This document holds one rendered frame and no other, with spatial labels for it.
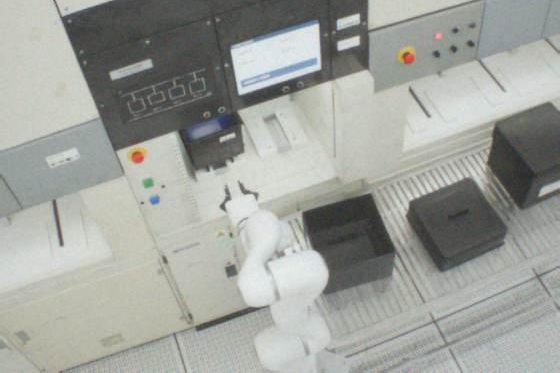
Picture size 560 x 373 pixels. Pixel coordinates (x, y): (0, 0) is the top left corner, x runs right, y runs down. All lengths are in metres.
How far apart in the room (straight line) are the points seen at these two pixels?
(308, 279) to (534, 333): 1.91
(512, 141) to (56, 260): 1.83
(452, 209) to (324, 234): 0.51
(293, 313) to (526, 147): 1.27
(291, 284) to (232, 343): 1.67
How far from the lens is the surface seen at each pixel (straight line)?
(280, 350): 1.94
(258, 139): 2.73
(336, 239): 2.54
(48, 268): 2.66
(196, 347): 3.27
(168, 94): 2.02
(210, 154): 2.57
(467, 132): 2.84
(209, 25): 1.90
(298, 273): 1.60
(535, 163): 2.58
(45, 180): 2.18
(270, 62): 2.06
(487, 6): 2.35
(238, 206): 2.15
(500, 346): 3.28
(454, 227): 2.52
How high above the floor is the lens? 2.96
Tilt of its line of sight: 51 degrees down
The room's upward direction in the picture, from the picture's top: 8 degrees counter-clockwise
